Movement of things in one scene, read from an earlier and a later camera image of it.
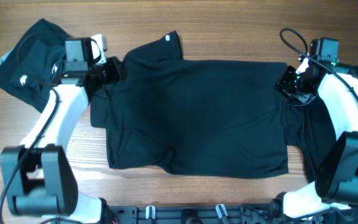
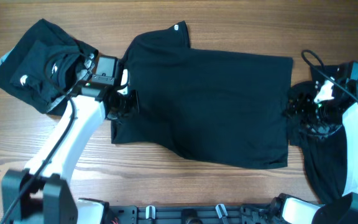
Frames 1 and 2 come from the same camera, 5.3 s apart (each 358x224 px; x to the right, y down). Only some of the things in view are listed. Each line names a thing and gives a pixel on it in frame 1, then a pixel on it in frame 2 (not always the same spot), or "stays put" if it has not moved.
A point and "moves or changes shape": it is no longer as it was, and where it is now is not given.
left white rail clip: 150,212 stays put
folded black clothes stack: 32,69 stays put
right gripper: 284,84 -> 299,106
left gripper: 113,63 -> 135,106
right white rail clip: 221,210 stays put
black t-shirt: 199,118 moves or changes shape
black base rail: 137,214 stays put
